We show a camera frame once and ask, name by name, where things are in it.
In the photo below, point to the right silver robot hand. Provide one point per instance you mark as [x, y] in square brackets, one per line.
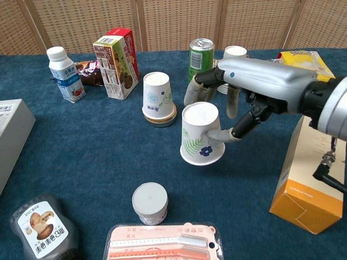
[265, 78]

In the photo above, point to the paper cup with fern print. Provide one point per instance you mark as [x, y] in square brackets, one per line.
[198, 135]

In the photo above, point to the paper cup with text print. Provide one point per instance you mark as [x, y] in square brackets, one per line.
[157, 94]

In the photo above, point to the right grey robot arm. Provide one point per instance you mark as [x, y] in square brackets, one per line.
[336, 108]

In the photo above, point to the stack of white paper cups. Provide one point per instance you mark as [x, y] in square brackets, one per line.
[235, 51]

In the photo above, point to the yellow snack bag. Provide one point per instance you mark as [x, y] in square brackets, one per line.
[303, 61]

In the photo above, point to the green drink can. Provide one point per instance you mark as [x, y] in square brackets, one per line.
[200, 57]

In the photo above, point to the wood rattan folding screen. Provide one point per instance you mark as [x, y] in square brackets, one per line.
[176, 21]

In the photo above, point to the beige and orange carton box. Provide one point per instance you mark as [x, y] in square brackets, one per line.
[306, 200]

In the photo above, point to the red carton box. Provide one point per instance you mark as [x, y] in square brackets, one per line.
[132, 54]

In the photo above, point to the green brown drink carton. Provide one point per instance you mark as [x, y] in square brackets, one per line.
[116, 73]

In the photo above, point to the small jar with white lid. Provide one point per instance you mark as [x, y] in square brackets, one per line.
[150, 200]

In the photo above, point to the blue felt table cover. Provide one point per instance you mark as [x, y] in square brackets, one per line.
[108, 151]

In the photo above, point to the brown chocolate snack wrapper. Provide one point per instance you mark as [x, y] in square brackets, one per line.
[89, 73]

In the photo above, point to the pink razor blister pack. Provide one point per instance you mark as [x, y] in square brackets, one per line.
[162, 241]

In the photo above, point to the white milk bottle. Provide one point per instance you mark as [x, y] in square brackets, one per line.
[66, 78]

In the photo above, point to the long white carton box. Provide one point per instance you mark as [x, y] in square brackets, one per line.
[13, 130]

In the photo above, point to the dark sauce bottle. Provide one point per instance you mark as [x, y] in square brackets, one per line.
[43, 230]

